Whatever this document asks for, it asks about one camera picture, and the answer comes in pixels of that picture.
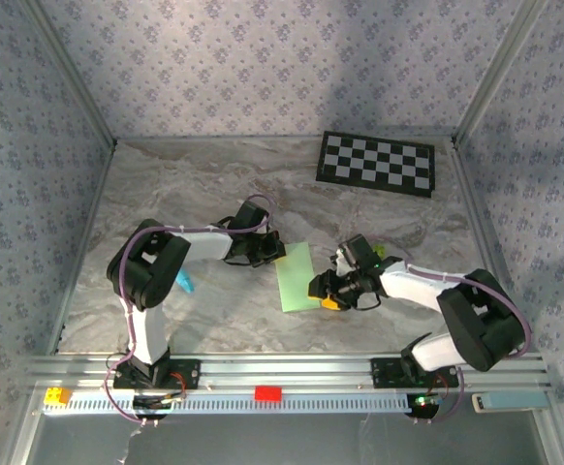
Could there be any cyan blue marker pen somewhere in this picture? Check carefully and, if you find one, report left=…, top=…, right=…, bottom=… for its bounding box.
left=174, top=270, right=196, bottom=295

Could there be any thin black left camera cable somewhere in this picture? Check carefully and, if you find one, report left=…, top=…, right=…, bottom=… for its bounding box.
left=213, top=216, right=260, bottom=269

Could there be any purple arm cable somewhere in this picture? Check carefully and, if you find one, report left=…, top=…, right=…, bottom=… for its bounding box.
left=103, top=193, right=277, bottom=427
left=397, top=261, right=533, bottom=425

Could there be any aluminium frame post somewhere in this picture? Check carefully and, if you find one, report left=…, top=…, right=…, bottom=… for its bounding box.
left=452, top=0, right=552, bottom=146

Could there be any aluminium table back rail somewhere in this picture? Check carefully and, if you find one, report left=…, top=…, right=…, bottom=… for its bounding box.
left=114, top=133, right=457, bottom=145

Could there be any black round board with LEDs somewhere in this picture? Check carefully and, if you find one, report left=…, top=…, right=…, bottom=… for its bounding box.
left=406, top=392, right=442, bottom=420

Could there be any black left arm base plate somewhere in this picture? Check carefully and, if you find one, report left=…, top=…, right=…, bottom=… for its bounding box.
left=111, top=356, right=202, bottom=391

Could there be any aluminium table side rail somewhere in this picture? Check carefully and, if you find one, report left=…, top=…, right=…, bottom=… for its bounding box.
left=449, top=138, right=525, bottom=353
left=47, top=139, right=118, bottom=355

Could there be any thin black camera cable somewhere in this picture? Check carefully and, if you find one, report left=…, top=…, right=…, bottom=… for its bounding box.
left=352, top=293, right=384, bottom=312
left=213, top=216, right=260, bottom=269

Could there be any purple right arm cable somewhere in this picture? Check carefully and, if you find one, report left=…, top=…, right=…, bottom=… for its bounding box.
left=397, top=261, right=533, bottom=425

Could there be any blue and white flat device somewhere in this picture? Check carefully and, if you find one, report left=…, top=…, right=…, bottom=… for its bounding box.
left=471, top=390, right=550, bottom=414

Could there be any white slotted cable duct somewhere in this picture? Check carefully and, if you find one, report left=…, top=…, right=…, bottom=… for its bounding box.
left=42, top=390, right=422, bottom=416

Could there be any black round board with wires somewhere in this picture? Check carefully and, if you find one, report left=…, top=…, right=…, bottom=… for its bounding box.
left=132, top=392, right=187, bottom=420

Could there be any light green paper sheet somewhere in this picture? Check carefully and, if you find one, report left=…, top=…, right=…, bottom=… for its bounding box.
left=273, top=240, right=323, bottom=315

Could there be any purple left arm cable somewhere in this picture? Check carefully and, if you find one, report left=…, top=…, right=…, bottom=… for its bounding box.
left=103, top=193, right=277, bottom=427

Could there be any aluminium mounting rail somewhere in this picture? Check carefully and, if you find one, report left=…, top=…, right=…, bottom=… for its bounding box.
left=24, top=353, right=552, bottom=392

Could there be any thin black right camera cable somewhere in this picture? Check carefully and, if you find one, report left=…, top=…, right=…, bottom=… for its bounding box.
left=352, top=293, right=384, bottom=312

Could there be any black white checkerboard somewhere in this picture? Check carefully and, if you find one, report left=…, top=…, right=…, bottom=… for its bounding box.
left=315, top=130, right=436, bottom=199

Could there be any white torn tape strip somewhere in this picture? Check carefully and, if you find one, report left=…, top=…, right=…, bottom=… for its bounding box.
left=115, top=425, right=145, bottom=465

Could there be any yellow block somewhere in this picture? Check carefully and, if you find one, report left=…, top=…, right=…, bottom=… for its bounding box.
left=44, top=387, right=73, bottom=406

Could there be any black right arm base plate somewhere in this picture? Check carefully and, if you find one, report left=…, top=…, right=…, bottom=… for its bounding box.
left=369, top=356, right=460, bottom=389

